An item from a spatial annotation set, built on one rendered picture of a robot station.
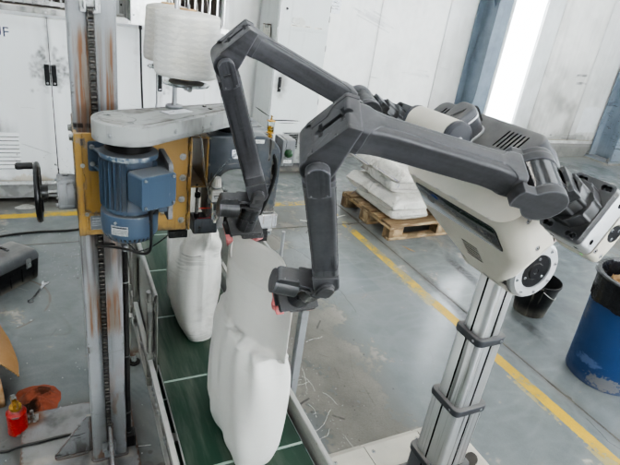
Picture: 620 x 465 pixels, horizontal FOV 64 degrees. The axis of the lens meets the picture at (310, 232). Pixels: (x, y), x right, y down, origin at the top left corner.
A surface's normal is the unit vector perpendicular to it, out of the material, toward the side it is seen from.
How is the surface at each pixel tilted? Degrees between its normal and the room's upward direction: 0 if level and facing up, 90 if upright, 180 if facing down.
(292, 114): 90
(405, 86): 90
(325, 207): 120
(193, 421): 0
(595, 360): 93
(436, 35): 90
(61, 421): 0
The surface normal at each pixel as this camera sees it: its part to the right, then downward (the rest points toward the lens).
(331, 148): 0.01, 0.82
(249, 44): 0.24, 0.64
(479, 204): -0.48, -0.65
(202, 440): 0.14, -0.90
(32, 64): 0.41, 0.43
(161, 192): 0.76, 0.36
